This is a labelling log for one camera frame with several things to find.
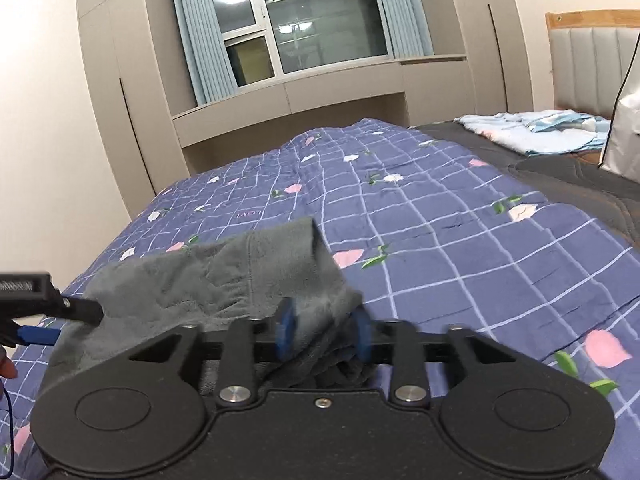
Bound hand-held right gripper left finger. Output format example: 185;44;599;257
127;297;301;407

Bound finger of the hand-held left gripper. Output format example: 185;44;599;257
15;326;64;347
52;294;105;325

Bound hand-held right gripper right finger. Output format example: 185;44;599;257
350;310;521;406

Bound grey fleece pants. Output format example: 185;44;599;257
42;217;382;392

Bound person's left hand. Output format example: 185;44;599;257
0;347;19;380

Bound beige wardrobe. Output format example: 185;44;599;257
75;0;192;217
440;0;536;129

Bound beige window cabinet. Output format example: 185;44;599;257
172;54;475;178

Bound dark grey quilted mattress pad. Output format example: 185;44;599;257
410;119;640;251

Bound light blue patterned blanket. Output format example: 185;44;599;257
452;109;613;156

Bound light blue curtain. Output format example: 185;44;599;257
167;0;239;106
366;0;436;59

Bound window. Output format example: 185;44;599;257
205;0;392;88

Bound white plastic bag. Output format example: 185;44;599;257
597;30;640;184

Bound grey padded wooden headboard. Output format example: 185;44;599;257
545;9;640;122

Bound blue cable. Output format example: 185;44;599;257
0;382;17;463

